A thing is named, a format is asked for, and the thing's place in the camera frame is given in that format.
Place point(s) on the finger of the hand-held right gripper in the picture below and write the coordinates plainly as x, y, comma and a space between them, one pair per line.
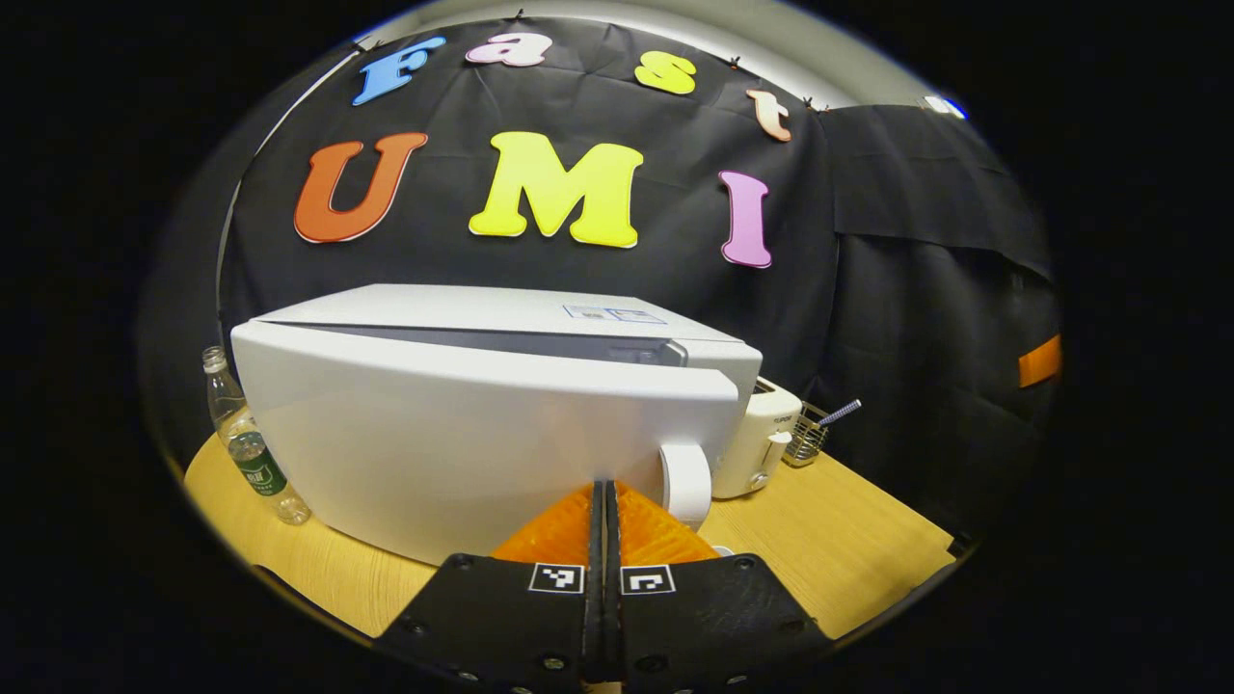
1041, 364

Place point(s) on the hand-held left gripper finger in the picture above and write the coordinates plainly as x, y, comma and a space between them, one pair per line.
595, 598
613, 598

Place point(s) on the white microwave oven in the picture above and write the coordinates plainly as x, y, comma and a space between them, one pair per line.
434, 434

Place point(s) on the metal utensil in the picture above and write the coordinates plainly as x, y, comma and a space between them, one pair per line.
841, 413

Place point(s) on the white toaster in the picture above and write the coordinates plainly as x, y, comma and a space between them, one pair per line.
752, 443

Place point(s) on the clear plastic water bottle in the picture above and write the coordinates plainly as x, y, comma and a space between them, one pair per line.
253, 453

